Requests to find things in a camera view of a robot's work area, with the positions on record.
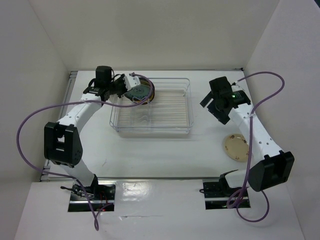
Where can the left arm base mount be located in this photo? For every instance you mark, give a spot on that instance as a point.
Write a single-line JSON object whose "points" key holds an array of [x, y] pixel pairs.
{"points": [[103, 201]]}

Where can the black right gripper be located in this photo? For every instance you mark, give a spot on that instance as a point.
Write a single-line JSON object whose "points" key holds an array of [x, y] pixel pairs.
{"points": [[221, 116]]}

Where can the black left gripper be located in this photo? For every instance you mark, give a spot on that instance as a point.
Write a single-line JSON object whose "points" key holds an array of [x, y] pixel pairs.
{"points": [[122, 79]]}

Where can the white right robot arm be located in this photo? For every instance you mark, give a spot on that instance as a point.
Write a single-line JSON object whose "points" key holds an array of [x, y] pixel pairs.
{"points": [[273, 165]]}

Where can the beige plate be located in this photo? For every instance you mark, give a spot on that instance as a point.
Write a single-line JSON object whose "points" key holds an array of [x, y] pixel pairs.
{"points": [[236, 147]]}

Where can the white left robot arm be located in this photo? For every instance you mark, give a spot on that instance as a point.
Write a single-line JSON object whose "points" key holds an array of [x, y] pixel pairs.
{"points": [[62, 143]]}

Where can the teal blue floral plate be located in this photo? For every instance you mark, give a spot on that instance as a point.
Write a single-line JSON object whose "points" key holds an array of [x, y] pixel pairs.
{"points": [[137, 94], [149, 84]]}

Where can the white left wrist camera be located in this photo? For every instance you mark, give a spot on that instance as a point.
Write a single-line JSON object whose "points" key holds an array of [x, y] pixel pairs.
{"points": [[131, 81]]}

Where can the yellow patterned plate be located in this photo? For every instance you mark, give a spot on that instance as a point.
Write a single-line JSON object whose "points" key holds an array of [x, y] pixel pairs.
{"points": [[145, 89]]}

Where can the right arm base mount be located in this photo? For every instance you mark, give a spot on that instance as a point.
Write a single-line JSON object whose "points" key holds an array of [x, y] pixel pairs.
{"points": [[216, 193]]}

